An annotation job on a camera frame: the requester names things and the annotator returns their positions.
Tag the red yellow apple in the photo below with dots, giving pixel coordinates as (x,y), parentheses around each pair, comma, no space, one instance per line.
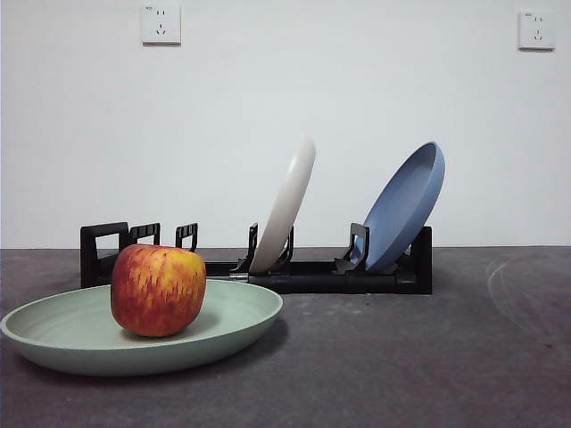
(156,290)

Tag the green plate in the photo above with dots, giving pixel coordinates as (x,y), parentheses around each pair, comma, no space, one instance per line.
(67,339)

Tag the cream white plate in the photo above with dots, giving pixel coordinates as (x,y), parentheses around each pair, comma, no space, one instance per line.
(285,209)

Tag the black plate rack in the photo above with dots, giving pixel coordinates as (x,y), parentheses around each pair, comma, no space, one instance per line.
(334,281)

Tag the blue plate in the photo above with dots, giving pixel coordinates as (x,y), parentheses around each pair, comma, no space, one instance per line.
(401,214)

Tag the white wall socket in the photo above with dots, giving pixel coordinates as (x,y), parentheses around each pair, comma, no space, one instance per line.
(536,30)
(161,24)

